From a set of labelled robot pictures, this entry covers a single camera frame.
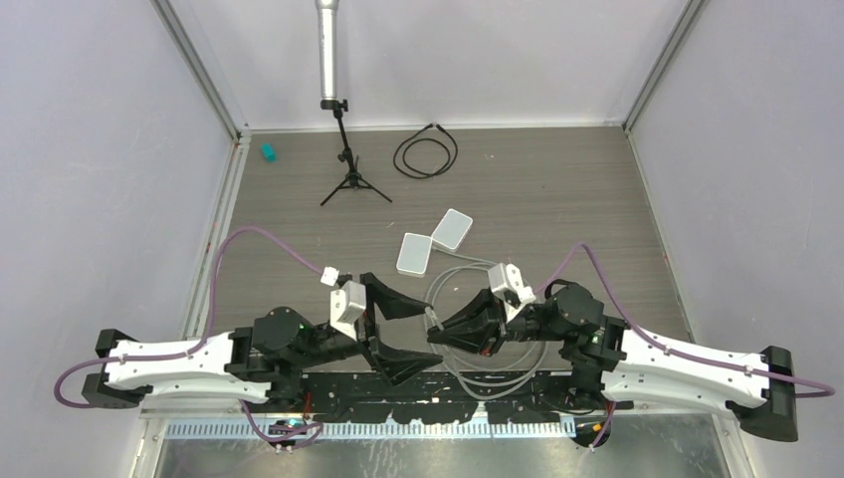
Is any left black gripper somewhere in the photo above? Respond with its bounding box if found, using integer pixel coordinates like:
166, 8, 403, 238
292, 275, 443, 385

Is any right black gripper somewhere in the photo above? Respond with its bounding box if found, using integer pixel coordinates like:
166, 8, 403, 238
427, 285, 568, 357

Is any grey ethernet cable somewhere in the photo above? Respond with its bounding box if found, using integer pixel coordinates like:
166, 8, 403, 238
421, 250, 551, 402

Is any white network switch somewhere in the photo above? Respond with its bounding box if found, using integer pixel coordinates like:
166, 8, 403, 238
431, 208, 474, 252
395, 233, 433, 278

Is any black cable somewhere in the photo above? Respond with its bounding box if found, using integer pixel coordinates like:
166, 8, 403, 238
393, 122, 460, 180

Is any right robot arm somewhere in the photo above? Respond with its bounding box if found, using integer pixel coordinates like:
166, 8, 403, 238
426, 280, 798, 442

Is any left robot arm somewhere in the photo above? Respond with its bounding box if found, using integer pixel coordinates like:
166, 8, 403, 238
82, 273, 443, 412

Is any black tripod stand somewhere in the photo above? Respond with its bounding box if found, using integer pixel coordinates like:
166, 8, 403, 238
319, 100, 392, 206

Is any teal small block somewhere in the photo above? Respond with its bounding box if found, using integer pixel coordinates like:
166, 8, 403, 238
260, 143, 277, 162

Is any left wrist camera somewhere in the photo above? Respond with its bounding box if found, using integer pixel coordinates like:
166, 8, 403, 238
320, 266, 366, 341

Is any white slotted cable duct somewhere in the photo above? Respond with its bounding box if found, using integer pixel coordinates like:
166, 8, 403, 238
163, 416, 576, 440

